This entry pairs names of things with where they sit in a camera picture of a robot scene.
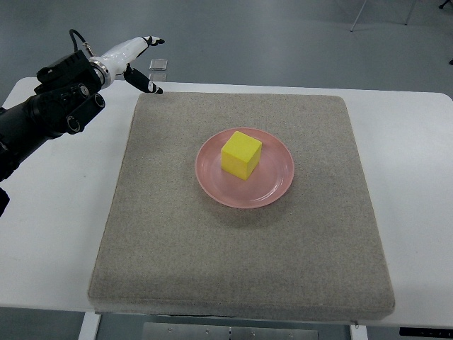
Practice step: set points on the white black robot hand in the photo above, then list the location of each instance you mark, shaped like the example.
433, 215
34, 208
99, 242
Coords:
117, 61

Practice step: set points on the yellow foam block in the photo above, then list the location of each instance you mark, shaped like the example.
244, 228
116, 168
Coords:
240, 155

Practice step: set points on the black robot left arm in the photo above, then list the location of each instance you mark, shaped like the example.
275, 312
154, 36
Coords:
66, 101

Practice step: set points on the pink plastic plate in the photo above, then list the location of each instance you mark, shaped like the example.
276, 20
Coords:
268, 182

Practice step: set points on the clear floor outlet cover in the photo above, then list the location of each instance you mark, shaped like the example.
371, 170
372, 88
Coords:
158, 64

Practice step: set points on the beige square cushion mat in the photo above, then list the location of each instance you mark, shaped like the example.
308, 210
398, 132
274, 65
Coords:
168, 248

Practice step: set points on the metal chair legs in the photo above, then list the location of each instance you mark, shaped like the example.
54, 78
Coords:
401, 13

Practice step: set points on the black table control panel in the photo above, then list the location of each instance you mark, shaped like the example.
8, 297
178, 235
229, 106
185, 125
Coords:
426, 332

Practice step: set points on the white table leg frame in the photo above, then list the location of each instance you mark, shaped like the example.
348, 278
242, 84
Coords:
152, 330

